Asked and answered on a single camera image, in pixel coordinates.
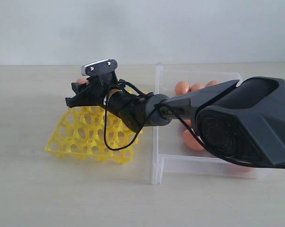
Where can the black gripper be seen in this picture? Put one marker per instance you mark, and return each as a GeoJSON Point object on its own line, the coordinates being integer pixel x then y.
{"type": "Point", "coordinates": [104, 91]}

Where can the brown egg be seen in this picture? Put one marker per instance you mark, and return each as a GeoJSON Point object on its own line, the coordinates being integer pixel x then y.
{"type": "Point", "coordinates": [182, 87]}
{"type": "Point", "coordinates": [242, 169]}
{"type": "Point", "coordinates": [188, 122]}
{"type": "Point", "coordinates": [212, 83]}
{"type": "Point", "coordinates": [196, 86]}
{"type": "Point", "coordinates": [191, 142]}
{"type": "Point", "coordinates": [82, 81]}

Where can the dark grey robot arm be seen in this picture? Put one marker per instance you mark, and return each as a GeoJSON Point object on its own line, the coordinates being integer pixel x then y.
{"type": "Point", "coordinates": [240, 122]}

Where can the yellow plastic egg tray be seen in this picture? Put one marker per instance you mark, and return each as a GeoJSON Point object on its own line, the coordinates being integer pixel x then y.
{"type": "Point", "coordinates": [84, 132]}

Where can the clear plastic bin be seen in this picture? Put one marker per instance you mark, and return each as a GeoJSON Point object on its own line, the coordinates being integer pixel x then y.
{"type": "Point", "coordinates": [170, 154]}

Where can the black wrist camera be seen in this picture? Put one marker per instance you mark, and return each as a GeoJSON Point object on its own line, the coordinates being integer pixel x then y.
{"type": "Point", "coordinates": [99, 67]}

